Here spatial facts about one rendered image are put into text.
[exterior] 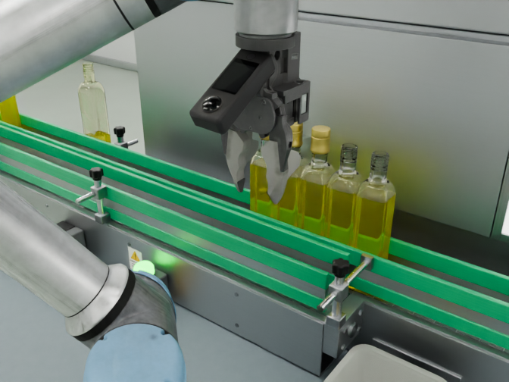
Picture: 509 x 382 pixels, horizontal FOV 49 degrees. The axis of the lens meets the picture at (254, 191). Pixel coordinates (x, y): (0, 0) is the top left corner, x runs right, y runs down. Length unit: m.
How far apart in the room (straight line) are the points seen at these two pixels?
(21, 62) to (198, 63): 0.88
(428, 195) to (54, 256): 0.68
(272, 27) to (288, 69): 0.08
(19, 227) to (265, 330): 0.54
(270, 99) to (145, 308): 0.33
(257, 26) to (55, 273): 0.39
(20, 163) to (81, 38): 1.07
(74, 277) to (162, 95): 0.81
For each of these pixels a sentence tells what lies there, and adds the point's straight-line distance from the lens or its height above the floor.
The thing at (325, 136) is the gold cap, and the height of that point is 1.15.
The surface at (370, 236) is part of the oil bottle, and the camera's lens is 1.01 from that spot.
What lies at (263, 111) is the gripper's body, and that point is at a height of 1.30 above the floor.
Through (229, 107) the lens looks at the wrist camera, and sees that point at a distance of 0.62.
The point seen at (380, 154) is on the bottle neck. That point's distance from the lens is 0.98.
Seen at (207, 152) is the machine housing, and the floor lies 0.96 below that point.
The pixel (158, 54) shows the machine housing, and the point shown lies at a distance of 1.45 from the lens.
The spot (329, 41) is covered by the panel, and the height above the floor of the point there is 1.29.
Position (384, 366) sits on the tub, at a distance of 1.01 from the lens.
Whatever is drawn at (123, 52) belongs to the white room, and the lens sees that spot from 6.24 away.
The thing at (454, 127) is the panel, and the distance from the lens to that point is 1.04.
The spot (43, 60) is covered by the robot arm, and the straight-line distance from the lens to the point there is 0.52.
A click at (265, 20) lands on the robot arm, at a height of 1.40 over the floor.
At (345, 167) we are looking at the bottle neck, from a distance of 0.99.
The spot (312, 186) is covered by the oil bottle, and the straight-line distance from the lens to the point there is 1.03.
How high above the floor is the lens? 1.51
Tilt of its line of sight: 27 degrees down
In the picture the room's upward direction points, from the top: straight up
